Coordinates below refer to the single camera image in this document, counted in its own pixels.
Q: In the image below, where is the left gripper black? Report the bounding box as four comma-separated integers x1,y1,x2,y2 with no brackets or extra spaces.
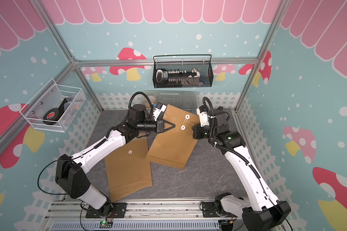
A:
137,118,175,134

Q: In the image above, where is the white closure string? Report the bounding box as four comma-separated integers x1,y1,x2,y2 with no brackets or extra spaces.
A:
181,115,201,130

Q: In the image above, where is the brown file bag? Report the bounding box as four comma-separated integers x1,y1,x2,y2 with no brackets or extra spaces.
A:
146,105,200,169
104,137,152,202

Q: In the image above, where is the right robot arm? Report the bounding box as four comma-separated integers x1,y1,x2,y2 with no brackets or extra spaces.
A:
192,97,291,231

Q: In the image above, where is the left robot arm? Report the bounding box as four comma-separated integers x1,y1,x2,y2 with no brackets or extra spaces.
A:
54,91,175,219

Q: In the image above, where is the clear plastic storage box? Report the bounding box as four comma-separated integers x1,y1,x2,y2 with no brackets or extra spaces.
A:
144,90,198,111

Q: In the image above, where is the black power strip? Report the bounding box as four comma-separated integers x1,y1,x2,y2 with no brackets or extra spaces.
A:
153,69,203,88

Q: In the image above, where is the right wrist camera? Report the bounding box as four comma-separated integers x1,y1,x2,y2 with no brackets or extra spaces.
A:
196,105,210,127

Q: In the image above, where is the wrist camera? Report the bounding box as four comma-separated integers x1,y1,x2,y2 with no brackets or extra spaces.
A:
196,105,210,127
153,103,167,121

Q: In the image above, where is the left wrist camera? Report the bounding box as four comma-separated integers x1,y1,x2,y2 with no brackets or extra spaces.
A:
153,103,167,121

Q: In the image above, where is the black wire mesh basket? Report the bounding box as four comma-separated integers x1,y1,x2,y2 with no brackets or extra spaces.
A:
152,54,214,88

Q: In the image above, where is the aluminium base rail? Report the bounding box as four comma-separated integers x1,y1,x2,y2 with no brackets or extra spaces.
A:
40,198,247,231

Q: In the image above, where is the white wire mesh basket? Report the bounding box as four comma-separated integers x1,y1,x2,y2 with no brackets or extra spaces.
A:
19,79,86,133

